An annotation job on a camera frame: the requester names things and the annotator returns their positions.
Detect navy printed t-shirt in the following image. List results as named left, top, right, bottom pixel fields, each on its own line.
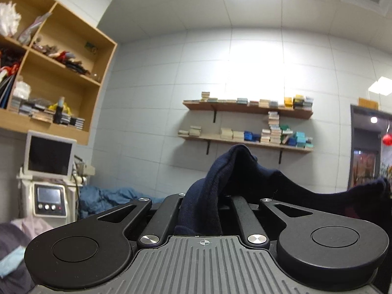
left=175, top=144, right=392, bottom=236

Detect grey door frame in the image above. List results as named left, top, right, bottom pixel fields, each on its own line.
left=347, top=104, right=392, bottom=191

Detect row of small cases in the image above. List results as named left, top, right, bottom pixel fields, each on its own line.
left=8, top=95, right=86, bottom=131

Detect wooden wall shelf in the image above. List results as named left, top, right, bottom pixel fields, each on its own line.
left=183, top=99, right=314, bottom=120
left=178, top=133, right=315, bottom=154

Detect ceiling light panel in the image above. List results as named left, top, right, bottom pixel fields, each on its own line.
left=367, top=76, right=392, bottom=97

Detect red and black cords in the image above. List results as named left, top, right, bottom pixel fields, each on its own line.
left=0, top=47, right=25, bottom=77

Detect white framed monitor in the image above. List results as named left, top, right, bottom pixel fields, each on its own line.
left=24, top=130, right=77, bottom=178

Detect pile of mixed small things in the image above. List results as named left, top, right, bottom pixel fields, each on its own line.
left=31, top=38, right=102, bottom=83

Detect white stuffed bag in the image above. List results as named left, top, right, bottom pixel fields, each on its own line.
left=12, top=81, right=32, bottom=102

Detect dark folders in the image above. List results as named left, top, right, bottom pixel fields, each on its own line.
left=0, top=67, right=18, bottom=110

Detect blue-green bed cover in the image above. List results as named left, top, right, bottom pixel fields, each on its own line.
left=78, top=185, right=167, bottom=219

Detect clear plastic bag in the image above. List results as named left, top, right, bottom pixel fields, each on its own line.
left=17, top=12, right=53, bottom=45

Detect light blue cloth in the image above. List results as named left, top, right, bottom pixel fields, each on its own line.
left=0, top=245, right=25, bottom=278

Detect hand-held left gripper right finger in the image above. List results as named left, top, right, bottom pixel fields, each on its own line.
left=230, top=195, right=315, bottom=248

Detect dark grey cloth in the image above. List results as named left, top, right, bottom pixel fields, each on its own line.
left=0, top=222, right=37, bottom=294

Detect white fluffy material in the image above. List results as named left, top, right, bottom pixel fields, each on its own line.
left=0, top=1, right=22, bottom=37

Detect cardboard box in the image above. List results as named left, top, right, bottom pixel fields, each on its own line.
left=358, top=97, right=379, bottom=110

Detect machine handpiece holder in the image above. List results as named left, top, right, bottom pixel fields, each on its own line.
left=73, top=156, right=96, bottom=188

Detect wooden shelf cabinet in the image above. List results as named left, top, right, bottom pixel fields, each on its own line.
left=0, top=0, right=118, bottom=146

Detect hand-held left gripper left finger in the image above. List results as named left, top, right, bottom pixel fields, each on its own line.
left=97, top=192, right=188, bottom=248

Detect white beauty machine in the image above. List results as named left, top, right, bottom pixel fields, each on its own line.
left=17, top=167, right=81, bottom=225

